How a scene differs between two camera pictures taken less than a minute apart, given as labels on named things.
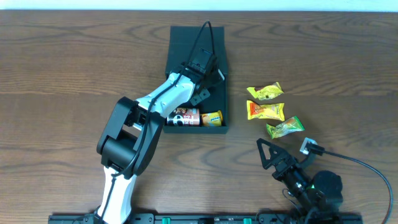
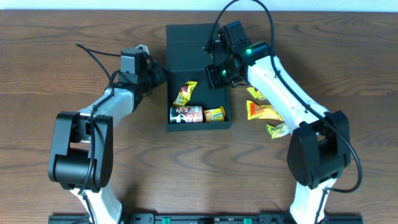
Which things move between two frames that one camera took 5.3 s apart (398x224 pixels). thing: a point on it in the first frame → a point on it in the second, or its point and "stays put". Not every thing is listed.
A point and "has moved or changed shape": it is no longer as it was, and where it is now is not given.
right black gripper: (283, 162) → (216, 76)
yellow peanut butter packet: (275, 111) stays put
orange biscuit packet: (212, 119) has moved or changed shape
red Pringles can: (184, 117) stays put
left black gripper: (203, 94) → (160, 76)
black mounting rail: (212, 218) stays put
